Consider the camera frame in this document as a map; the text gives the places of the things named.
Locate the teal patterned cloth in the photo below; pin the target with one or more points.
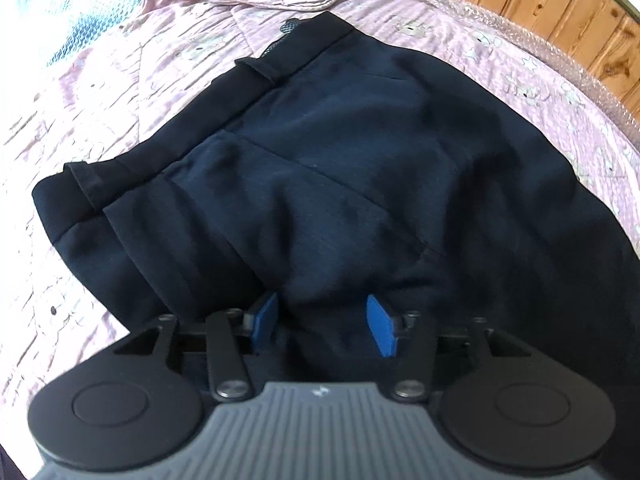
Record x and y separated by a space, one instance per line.
75 5

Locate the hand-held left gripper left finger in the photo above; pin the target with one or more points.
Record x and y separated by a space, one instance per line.
265 317

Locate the pink bubble wrap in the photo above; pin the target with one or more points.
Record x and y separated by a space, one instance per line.
500 22

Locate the pink printed bedsheet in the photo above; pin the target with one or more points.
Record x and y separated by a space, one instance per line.
100 85

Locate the navy pants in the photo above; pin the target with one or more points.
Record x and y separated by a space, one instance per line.
325 160

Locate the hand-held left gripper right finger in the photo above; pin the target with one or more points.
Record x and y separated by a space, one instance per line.
380 325

